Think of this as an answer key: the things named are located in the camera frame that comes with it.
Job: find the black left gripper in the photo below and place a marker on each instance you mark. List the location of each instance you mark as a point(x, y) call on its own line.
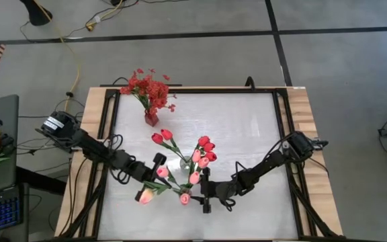
point(144, 171)

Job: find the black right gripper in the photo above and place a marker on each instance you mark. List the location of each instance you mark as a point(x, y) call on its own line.
point(218, 191)

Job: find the clear cut-glass vase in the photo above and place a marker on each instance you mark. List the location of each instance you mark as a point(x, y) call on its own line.
point(184, 164)

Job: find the red glass vase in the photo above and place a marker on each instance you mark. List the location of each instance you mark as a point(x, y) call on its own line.
point(151, 120)

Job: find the red flower bouquet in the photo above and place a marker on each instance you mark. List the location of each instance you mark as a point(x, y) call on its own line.
point(151, 90)

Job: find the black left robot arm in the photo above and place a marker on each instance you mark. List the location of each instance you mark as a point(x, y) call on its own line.
point(89, 144)

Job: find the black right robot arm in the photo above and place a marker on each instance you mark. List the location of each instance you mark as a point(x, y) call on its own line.
point(267, 164)

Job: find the black round object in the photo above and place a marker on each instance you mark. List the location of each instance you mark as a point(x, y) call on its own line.
point(5, 138)
point(8, 149)

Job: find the black stand base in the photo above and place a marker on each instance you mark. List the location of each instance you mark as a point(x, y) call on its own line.
point(37, 15)

